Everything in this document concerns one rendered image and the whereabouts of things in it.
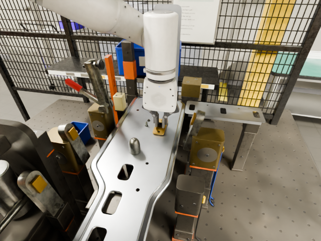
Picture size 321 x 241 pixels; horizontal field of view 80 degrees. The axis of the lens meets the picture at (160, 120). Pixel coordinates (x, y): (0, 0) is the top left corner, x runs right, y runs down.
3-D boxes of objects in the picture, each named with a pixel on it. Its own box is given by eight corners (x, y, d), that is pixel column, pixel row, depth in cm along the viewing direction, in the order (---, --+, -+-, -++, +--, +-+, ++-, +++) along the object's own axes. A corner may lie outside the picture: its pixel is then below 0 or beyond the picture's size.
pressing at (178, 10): (176, 93, 86) (182, 4, 66) (152, 90, 88) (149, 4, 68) (177, 92, 86) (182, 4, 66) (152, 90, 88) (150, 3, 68)
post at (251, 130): (242, 172, 87) (262, 121, 70) (231, 170, 88) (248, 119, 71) (241, 164, 91) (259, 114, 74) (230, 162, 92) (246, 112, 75)
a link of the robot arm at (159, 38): (141, 61, 55) (150, 73, 48) (138, 9, 48) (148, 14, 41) (167, 58, 58) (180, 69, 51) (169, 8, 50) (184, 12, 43)
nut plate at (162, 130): (163, 135, 62) (163, 132, 61) (152, 133, 62) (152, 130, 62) (168, 120, 68) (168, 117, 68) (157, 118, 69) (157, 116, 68)
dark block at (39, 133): (79, 234, 66) (30, 143, 41) (60, 229, 67) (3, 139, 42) (86, 219, 70) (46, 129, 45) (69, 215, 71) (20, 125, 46)
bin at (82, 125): (81, 149, 99) (77, 136, 94) (64, 146, 101) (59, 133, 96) (92, 136, 108) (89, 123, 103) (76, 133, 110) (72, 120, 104)
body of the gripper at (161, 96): (139, 77, 52) (141, 111, 58) (176, 80, 50) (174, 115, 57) (146, 67, 58) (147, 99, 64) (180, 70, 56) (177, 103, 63)
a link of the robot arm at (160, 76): (140, 70, 50) (140, 81, 52) (173, 73, 49) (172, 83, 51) (148, 60, 57) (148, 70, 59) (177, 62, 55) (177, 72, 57)
